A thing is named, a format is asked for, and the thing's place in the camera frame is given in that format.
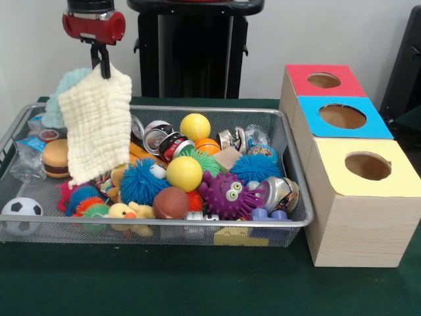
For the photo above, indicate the blue spiky rubber ball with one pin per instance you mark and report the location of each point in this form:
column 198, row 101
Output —
column 256, row 169
column 141, row 181

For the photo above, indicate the dark green side-table cloth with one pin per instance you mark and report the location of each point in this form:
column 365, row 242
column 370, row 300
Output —
column 411, row 124

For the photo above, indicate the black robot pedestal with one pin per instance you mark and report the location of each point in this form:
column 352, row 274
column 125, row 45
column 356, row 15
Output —
column 190, row 59

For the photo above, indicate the yellow smiley ball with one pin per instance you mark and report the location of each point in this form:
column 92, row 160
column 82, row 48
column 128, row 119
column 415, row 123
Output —
column 184, row 173

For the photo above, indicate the brown toy football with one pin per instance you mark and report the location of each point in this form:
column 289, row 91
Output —
column 171, row 203

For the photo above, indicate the shallow mesh bin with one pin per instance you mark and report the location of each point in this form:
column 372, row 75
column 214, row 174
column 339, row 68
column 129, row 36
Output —
column 164, row 235

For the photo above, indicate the mint green cloth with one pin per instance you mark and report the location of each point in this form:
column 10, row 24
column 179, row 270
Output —
column 56, row 108

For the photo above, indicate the dark green table cloth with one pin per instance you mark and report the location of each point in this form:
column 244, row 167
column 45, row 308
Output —
column 197, row 283

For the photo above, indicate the plain yellow ball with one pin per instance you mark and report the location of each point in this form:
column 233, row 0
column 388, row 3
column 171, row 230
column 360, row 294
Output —
column 195, row 127

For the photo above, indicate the toy hamburger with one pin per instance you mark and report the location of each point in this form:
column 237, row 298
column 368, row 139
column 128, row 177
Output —
column 56, row 158

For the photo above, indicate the multicolour spiky caterpillar toy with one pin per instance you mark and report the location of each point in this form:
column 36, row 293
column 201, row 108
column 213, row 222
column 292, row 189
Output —
column 84, row 199

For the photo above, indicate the purple spiky monster toy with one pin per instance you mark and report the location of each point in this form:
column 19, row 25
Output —
column 223, row 197

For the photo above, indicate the black and white soccer ball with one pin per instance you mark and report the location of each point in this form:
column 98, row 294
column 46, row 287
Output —
column 22, row 209

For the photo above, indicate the wooden box with three holes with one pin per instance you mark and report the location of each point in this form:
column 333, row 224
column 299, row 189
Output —
column 361, row 230

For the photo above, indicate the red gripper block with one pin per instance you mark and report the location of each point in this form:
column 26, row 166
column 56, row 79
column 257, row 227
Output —
column 92, row 28

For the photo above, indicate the cream waffle cloth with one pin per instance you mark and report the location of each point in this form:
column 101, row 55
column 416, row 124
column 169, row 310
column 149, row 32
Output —
column 98, row 125

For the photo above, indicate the black stand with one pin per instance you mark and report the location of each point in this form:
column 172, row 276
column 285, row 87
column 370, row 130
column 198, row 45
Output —
column 404, row 66

